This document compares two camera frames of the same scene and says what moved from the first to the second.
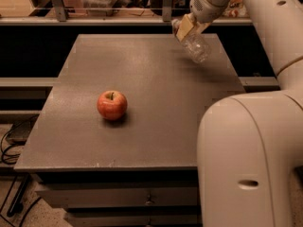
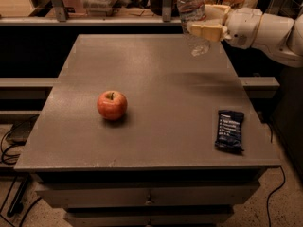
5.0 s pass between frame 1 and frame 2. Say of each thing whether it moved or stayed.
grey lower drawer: stayed
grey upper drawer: stayed
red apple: stayed
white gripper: moved
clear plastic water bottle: moved
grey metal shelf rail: stayed
